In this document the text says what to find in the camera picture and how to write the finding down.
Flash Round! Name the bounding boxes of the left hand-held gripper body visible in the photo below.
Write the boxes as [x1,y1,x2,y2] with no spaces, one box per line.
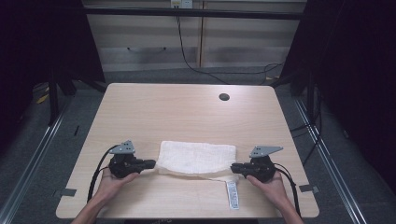
[107,139,148,179]

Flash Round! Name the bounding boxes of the white wall socket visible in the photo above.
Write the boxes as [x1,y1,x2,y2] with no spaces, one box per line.
[170,0,194,9]

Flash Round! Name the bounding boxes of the person's right hand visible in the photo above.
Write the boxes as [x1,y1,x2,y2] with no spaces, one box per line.
[246,170,290,207]

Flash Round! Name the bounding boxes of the right hand-held gripper black cable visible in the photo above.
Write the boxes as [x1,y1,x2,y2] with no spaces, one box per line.
[273,162,303,217]

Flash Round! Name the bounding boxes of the yellow floor tape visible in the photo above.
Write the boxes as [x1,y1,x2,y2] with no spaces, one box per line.
[35,92,50,105]

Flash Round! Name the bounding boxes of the black stand post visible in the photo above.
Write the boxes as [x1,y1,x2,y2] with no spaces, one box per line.
[305,74,316,123]
[48,70,61,127]

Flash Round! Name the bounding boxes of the dark curtain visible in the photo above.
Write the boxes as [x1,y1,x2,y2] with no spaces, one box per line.
[279,0,396,195]
[0,0,106,157]

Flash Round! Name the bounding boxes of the left hand-held gripper black cable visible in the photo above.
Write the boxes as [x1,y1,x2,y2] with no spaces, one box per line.
[87,144,120,203]

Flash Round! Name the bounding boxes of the black floor cables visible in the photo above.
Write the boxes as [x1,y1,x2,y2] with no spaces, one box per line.
[289,88,324,166]

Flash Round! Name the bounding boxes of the white towel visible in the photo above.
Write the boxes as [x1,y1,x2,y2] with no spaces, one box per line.
[154,140,241,211]

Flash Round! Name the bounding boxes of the long black wall cable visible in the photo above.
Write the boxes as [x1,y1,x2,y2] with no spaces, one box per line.
[176,6,284,86]

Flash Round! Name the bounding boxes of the black horizontal frame bar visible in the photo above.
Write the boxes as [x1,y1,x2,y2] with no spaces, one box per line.
[83,7,307,21]

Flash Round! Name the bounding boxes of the hand-held gripper black cable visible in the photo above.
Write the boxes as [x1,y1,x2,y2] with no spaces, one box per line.
[273,162,303,217]
[87,144,120,203]

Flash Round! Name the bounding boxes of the metal floor rail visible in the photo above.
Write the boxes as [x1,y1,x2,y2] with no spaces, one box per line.
[0,101,72,224]
[293,98,369,224]

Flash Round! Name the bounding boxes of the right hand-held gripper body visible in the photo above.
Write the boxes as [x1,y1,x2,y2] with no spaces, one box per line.
[245,145,285,184]

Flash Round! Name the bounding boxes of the person's left hand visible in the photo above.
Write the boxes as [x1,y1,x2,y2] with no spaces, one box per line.
[93,167,141,203]

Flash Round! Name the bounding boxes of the grey tape piece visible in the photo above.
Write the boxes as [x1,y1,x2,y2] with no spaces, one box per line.
[298,184,320,194]
[60,188,78,198]

